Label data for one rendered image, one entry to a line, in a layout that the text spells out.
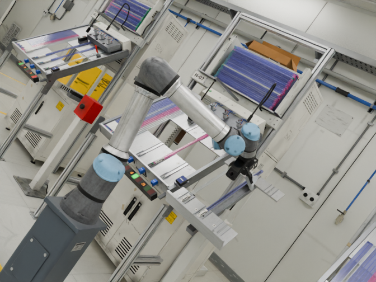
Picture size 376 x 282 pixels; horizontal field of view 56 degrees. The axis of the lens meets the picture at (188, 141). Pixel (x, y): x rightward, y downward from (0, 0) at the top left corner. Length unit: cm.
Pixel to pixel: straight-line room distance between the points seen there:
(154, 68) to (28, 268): 82
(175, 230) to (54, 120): 150
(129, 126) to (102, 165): 21
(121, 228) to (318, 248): 188
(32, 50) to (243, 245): 261
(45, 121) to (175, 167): 157
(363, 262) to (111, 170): 113
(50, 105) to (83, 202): 198
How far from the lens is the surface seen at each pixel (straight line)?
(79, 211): 131
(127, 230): 231
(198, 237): 177
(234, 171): 156
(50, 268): 137
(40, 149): 312
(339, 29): 415
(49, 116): 317
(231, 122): 214
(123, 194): 237
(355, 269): 172
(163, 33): 327
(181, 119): 224
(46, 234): 137
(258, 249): 363
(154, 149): 202
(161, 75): 125
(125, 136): 140
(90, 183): 129
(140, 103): 138
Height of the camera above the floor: 107
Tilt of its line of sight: 3 degrees down
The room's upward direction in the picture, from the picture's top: 35 degrees clockwise
